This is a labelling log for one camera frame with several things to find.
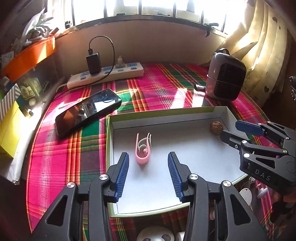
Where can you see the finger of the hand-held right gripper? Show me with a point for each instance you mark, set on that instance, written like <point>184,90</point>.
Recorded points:
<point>248,128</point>
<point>233,140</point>

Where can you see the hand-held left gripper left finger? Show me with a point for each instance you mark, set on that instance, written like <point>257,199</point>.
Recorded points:
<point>122,176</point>

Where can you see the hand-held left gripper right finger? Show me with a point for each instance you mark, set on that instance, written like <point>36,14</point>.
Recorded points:
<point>174,176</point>

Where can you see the brown walnut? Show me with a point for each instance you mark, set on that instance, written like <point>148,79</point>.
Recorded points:
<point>216,127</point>

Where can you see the pink ear hook clip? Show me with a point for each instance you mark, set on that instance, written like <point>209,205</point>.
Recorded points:
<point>141,160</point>

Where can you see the white cardboard box green rim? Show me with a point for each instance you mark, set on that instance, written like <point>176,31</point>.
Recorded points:
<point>150,185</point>

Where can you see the white round face gadget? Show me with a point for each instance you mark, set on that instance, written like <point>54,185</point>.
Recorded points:
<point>155,234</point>

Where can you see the small white pink item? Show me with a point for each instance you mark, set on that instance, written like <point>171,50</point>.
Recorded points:
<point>261,192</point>

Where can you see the grey portable heater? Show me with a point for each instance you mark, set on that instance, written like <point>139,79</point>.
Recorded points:
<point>226,81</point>

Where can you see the small white cube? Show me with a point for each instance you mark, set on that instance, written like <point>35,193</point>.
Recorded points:
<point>179,236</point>

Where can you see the cream curtain with hearts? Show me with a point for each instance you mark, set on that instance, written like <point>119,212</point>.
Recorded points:
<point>266,58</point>

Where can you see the black smartphone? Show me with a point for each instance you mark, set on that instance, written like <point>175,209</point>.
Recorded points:
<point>87,111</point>

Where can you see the plaid cloth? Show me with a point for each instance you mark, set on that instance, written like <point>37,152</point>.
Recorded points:
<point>150,92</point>

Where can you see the white power strip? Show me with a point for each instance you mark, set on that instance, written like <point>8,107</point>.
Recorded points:
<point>129,71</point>

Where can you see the white paper sheet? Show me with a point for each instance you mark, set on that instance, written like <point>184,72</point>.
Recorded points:
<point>13,166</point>

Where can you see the grey plug adapter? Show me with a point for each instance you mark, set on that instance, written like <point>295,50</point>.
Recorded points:
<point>120,62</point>

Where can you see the black charger block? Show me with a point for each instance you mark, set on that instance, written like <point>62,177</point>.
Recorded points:
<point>93,63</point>

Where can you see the yellow box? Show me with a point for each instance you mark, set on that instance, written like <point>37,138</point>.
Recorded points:
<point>11,129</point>

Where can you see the striped box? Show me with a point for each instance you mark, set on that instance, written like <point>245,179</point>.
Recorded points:
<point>9,99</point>

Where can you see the orange plastic tray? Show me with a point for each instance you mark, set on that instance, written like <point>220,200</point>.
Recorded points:
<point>27,55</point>

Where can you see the window with dark bars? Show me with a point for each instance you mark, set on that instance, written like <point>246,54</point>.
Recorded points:
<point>138,7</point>

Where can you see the pale crumpled bags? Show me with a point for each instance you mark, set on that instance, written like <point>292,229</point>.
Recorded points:
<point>37,30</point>

